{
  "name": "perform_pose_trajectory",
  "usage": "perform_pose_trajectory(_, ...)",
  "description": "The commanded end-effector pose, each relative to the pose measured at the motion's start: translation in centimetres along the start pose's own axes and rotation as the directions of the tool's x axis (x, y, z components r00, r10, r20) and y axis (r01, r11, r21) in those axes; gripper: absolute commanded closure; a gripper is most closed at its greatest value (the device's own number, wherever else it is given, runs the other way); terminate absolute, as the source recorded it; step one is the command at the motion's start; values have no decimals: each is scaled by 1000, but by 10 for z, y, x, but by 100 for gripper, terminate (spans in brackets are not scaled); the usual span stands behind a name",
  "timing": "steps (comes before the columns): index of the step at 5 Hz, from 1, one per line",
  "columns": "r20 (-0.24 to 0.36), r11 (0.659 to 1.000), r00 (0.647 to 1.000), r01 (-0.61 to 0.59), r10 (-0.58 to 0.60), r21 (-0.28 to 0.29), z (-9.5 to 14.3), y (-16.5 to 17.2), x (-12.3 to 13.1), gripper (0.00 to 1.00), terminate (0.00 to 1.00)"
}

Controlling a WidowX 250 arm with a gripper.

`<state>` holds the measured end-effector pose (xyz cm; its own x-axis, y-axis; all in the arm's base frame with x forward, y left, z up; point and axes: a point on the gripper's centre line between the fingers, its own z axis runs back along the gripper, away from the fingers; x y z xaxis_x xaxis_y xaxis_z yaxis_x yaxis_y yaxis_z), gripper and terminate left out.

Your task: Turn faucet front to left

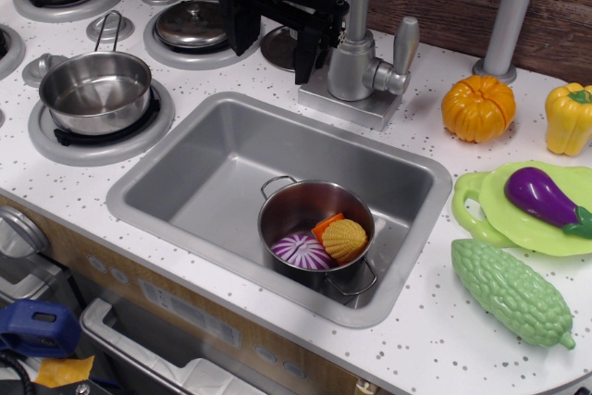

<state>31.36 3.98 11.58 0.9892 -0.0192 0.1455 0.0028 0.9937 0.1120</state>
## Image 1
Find yellow tape piece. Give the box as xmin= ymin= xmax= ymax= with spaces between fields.
xmin=34 ymin=355 xmax=95 ymax=389

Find steel lid on burner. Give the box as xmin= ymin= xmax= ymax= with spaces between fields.
xmin=154 ymin=0 xmax=228 ymax=49

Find grey vertical post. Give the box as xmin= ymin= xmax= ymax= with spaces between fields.
xmin=473 ymin=0 xmax=530 ymax=83

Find steel pot in sink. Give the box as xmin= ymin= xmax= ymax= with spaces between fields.
xmin=257 ymin=175 xmax=377 ymax=297

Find green toy bitter gourd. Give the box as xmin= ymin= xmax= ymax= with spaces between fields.
xmin=451 ymin=239 xmax=575 ymax=350

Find blue clamp tool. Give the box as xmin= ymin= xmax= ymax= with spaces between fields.
xmin=1 ymin=299 xmax=81 ymax=358

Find purple toy eggplant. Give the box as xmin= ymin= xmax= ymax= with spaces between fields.
xmin=504 ymin=167 xmax=591 ymax=240

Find dark steel lid on counter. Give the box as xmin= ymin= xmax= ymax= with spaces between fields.
xmin=260 ymin=26 xmax=297 ymax=72

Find purple white toy onion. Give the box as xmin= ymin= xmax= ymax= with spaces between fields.
xmin=271 ymin=233 xmax=334 ymax=270

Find orange toy carrot piece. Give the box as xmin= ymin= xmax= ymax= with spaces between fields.
xmin=312 ymin=212 xmax=345 ymax=243

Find grey stove knob left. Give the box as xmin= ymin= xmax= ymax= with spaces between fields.
xmin=22 ymin=53 xmax=67 ymax=88

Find front burner grey ring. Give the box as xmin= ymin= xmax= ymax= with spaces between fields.
xmin=27 ymin=78 xmax=176 ymax=168

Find orange toy pumpkin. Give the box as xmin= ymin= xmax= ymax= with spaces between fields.
xmin=441 ymin=75 xmax=516 ymax=143

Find light green toy plate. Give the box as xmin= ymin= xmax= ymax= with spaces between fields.
xmin=451 ymin=161 xmax=591 ymax=257

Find yellow toy bell pepper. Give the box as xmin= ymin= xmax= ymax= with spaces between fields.
xmin=545 ymin=83 xmax=591 ymax=156

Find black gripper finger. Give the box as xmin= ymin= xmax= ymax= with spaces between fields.
xmin=218 ymin=0 xmax=261 ymax=56
xmin=293 ymin=27 xmax=338 ymax=85

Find steel saucepan on burner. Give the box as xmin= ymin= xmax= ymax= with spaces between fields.
xmin=39 ymin=10 xmax=152 ymax=136

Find grey stove knob middle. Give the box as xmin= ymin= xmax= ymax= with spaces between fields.
xmin=86 ymin=13 xmax=135 ymax=43

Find back right burner grey ring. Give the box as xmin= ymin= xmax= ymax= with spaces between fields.
xmin=142 ymin=0 xmax=263 ymax=72

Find burner grey ring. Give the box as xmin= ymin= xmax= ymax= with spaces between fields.
xmin=142 ymin=0 xmax=263 ymax=72
xmin=27 ymin=78 xmax=176 ymax=168

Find yellow toy corn piece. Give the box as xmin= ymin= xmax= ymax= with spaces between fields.
xmin=322 ymin=219 xmax=368 ymax=264

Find silver toy faucet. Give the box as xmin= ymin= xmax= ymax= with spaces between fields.
xmin=298 ymin=0 xmax=420 ymax=131

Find grey toy sink basin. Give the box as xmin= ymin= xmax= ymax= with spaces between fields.
xmin=106 ymin=92 xmax=452 ymax=327

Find left edge burner ring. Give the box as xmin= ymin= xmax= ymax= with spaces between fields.
xmin=0 ymin=23 xmax=27 ymax=81

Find toy oven door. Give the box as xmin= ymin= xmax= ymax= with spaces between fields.
xmin=80 ymin=290 xmax=290 ymax=394

